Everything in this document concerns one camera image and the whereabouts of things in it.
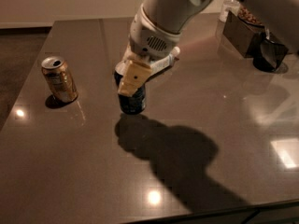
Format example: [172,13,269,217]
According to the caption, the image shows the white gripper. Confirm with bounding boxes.
[114,4,181,97]

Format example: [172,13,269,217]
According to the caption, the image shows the blue pepsi can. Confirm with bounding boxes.
[113,70,147,116]

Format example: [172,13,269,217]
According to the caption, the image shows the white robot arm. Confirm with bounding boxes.
[118,0,299,97]

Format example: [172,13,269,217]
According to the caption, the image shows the orange soda can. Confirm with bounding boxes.
[41,56,78,104]

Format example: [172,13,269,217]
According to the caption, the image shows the white plastic bottle lying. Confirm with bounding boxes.
[150,47,180,75]

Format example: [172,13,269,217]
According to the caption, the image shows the dark brown box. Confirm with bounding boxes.
[223,12,264,58]

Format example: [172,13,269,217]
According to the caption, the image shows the clear water bottle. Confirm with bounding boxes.
[219,0,240,22]

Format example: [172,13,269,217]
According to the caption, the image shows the clear jar of nuts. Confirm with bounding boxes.
[238,7,263,27]

